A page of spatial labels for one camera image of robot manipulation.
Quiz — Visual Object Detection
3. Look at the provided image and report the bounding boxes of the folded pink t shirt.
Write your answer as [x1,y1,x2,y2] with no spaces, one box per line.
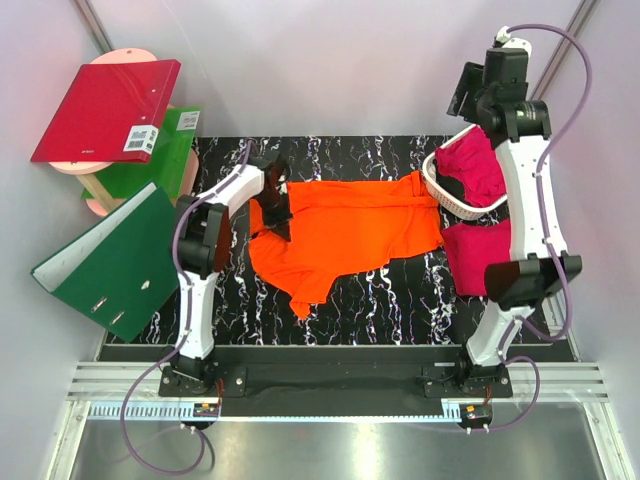
[441,219,511,296]

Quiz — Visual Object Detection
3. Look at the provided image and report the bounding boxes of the red ring binder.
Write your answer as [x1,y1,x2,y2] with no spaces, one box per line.
[31,59,181,163]

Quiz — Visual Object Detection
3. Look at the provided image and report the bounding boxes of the purple cable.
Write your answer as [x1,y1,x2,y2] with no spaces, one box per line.
[459,22,596,432]
[118,139,261,473]

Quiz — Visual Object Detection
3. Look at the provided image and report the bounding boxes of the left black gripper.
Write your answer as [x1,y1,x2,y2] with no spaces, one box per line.
[254,189,293,241]

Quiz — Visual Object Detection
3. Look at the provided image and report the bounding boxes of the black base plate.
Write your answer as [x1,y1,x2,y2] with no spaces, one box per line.
[159,363,513,399]

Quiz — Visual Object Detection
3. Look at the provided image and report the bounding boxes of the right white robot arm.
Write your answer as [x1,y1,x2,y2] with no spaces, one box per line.
[447,39,582,397]

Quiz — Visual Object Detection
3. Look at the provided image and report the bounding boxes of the light green folder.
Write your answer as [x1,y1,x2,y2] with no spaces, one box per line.
[95,106,201,200]

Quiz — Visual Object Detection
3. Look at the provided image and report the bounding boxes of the black garment in basket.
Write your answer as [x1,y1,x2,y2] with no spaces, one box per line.
[436,172,465,202]

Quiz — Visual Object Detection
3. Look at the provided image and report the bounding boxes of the dark green ring binder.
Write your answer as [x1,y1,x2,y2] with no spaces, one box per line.
[31,182,178,342]

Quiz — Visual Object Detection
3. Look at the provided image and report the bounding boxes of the pink t shirt in basket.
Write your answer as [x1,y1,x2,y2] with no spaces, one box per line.
[435,127,506,208]

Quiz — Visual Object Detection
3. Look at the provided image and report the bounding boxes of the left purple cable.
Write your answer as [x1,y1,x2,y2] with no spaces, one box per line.
[118,139,261,473]

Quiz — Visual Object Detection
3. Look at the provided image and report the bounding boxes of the aluminium rail frame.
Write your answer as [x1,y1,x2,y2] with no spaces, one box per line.
[46,336,634,479]

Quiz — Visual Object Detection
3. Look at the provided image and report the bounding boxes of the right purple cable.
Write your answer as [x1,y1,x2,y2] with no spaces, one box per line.
[459,22,596,432]

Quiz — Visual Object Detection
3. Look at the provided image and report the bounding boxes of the orange t shirt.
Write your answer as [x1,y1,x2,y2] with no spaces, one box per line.
[248,171,443,320]

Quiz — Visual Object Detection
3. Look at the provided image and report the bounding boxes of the pink wooden stool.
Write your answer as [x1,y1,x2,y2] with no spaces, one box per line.
[31,48,201,216]

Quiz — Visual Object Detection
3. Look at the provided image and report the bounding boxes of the white plastic laundry basket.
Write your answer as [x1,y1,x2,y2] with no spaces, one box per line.
[422,126,506,221]

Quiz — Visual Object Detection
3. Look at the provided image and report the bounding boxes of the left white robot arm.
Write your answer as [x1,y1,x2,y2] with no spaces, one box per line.
[170,150,293,396]

